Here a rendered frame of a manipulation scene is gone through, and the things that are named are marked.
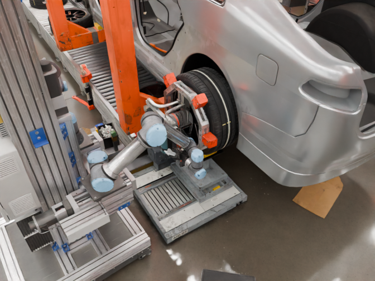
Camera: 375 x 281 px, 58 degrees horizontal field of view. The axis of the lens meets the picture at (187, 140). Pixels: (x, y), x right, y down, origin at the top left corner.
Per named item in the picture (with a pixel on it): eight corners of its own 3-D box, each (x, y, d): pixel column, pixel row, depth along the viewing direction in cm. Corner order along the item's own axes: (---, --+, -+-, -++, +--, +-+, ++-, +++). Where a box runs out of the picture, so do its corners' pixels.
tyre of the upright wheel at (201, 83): (231, 160, 282) (250, 102, 232) (207, 171, 272) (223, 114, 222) (188, 109, 315) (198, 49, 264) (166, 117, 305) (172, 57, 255)
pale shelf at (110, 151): (126, 150, 297) (126, 148, 295) (108, 158, 290) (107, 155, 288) (107, 125, 325) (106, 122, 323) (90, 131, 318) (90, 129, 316)
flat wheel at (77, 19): (101, 24, 554) (99, 9, 538) (80, 40, 506) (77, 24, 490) (66, 19, 569) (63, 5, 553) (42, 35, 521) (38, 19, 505)
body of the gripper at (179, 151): (183, 143, 231) (193, 153, 223) (183, 153, 236) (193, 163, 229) (174, 148, 228) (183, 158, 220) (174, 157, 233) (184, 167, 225)
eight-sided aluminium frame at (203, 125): (207, 163, 263) (210, 104, 228) (200, 165, 260) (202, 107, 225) (171, 126, 298) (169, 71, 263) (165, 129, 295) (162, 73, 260)
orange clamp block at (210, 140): (210, 139, 248) (217, 145, 242) (201, 142, 245) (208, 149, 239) (210, 131, 244) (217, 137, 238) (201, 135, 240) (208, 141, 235)
